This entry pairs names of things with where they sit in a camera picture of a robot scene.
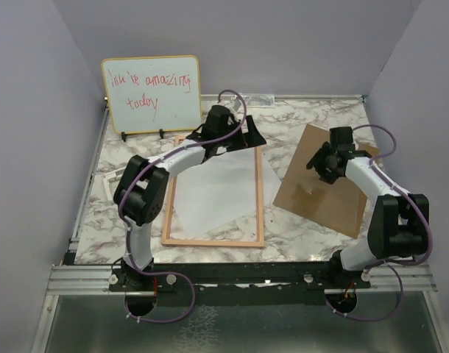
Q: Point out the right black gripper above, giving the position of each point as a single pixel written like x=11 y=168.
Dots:
x=316 y=162

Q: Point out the small whiteboard with red writing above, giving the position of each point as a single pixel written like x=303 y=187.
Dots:
x=153 y=94

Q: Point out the white photo paper sheet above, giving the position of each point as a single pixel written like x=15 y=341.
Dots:
x=217 y=200

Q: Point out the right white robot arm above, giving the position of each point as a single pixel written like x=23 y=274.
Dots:
x=399 y=230

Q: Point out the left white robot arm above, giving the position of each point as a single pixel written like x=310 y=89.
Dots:
x=141 y=191

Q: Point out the pink wooden photo frame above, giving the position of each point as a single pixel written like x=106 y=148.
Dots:
x=259 y=217

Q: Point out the brown cardboard backing board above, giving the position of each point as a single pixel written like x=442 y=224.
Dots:
x=339 y=206

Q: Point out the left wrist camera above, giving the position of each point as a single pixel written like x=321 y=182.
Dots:
x=234 y=105

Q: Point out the metal angle bracket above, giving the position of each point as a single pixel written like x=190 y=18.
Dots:
x=110 y=181

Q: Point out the aluminium front rail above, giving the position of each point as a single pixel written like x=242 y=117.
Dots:
x=83 y=280

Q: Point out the white label strip at wall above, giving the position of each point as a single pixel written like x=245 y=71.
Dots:
x=259 y=100

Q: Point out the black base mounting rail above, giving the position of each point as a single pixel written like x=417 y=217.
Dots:
x=232 y=284

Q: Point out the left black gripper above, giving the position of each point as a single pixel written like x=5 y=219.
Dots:
x=249 y=139

